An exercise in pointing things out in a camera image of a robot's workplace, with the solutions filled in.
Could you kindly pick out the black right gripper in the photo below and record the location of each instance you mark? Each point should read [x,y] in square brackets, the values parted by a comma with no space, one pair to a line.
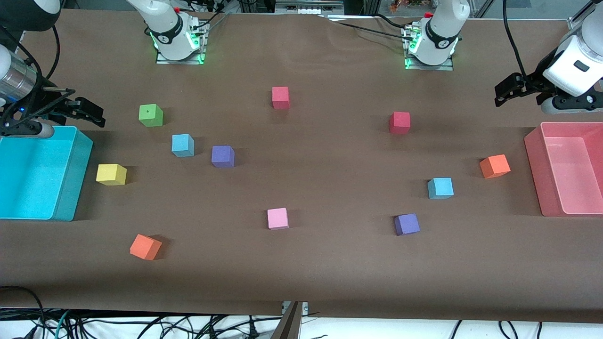
[48,97]

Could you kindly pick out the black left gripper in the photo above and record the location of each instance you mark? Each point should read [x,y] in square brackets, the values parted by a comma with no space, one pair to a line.
[531,83]

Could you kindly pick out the light blue foam block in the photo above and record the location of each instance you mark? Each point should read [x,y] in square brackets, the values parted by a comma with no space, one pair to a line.
[440,188]
[183,145]

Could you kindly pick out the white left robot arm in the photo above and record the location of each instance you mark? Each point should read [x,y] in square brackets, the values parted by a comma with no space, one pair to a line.
[443,28]

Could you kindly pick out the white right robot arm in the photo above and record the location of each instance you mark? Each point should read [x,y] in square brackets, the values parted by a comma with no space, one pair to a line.
[165,28]

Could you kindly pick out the yellow foam block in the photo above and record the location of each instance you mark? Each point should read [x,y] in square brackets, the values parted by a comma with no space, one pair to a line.
[111,174]

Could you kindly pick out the green foam block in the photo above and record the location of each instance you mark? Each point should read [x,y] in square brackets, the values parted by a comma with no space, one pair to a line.
[150,115]

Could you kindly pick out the cyan plastic bin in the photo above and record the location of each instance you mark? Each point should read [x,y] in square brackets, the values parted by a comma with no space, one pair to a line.
[33,179]

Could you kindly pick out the orange foam block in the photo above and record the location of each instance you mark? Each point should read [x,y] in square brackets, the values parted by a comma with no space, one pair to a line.
[494,166]
[145,247]

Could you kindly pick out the pink plastic bin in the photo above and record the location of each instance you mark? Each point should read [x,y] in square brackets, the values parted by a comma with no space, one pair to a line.
[565,174]

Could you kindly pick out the red foam block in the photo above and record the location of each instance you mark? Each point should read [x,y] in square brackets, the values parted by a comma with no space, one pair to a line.
[400,123]
[280,97]

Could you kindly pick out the purple foam block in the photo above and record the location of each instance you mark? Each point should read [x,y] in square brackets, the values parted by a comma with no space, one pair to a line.
[223,157]
[407,224]

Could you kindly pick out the white power strip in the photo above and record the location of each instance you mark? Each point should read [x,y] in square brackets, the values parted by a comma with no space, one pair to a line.
[306,7]

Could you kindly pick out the pink foam block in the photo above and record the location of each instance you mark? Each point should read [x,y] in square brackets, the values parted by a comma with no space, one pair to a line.
[278,219]

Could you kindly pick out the brown paper table cover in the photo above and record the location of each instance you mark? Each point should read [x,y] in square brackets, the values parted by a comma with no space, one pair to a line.
[330,268]

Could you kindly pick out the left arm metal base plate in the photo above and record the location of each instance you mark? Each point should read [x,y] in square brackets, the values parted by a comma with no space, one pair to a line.
[450,66]

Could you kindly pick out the aluminium frame profile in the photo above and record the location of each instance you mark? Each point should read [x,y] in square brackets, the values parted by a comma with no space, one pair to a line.
[577,16]

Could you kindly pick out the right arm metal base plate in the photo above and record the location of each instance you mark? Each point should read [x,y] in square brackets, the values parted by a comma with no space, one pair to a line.
[200,56]

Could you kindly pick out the metal table bracket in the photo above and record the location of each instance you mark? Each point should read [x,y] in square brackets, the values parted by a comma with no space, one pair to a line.
[304,308]

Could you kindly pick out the dark mount pole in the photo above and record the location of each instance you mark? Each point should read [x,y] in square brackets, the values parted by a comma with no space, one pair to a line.
[288,327]

